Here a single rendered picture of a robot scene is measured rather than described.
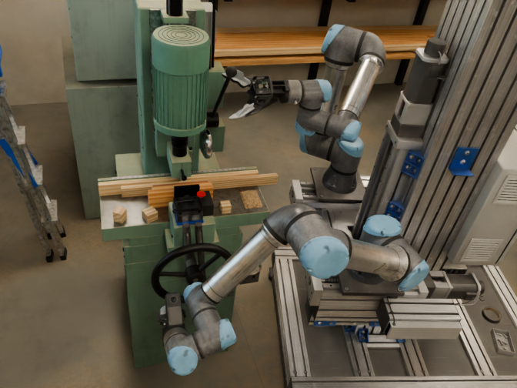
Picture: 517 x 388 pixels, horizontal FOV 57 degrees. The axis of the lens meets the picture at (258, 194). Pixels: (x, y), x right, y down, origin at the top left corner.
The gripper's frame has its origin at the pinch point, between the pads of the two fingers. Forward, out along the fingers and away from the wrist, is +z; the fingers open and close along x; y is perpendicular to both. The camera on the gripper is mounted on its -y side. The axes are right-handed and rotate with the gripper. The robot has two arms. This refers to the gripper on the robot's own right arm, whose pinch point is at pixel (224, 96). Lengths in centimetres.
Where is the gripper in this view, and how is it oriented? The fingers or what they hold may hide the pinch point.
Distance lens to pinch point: 155.0
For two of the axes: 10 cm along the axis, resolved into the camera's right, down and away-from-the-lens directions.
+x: 1.5, 9.7, -2.0
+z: -9.5, 0.9, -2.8
